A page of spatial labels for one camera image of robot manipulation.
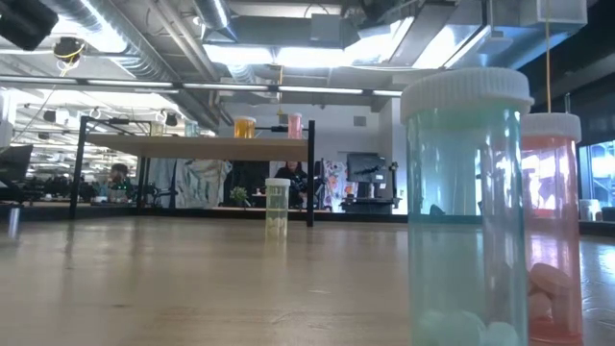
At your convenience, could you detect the small pink pill bottle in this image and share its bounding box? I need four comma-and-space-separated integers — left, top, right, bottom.
521, 111, 584, 346
287, 112, 305, 140

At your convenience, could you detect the large orange pill bottle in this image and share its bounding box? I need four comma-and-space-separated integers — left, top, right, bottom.
233, 115, 258, 139

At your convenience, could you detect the person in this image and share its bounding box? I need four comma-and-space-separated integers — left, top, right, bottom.
274, 161, 309, 209
106, 162, 132, 203

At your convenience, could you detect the floral patterned cloth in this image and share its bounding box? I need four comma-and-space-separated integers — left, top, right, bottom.
323, 160, 348, 211

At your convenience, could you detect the black computer monitor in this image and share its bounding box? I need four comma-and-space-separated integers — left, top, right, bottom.
0, 143, 34, 183
346, 152, 386, 185

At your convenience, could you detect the small green desk plant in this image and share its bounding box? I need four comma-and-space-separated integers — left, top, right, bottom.
229, 185, 251, 209

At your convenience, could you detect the grey draped cover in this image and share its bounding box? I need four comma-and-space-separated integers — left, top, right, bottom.
143, 158, 234, 210

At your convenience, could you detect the long linear ceiling light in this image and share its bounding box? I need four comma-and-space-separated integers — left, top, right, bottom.
0, 74, 403, 97

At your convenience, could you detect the black round ceiling device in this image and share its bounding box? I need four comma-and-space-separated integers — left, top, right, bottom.
51, 36, 86, 64

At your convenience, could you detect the silver metal standoff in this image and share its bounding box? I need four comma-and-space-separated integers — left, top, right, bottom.
7, 206, 21, 241

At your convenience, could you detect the black metal shelf frame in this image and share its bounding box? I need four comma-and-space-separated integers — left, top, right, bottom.
66, 114, 316, 229

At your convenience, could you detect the silver ribbed air duct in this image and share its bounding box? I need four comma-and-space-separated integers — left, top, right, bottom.
42, 0, 236, 131

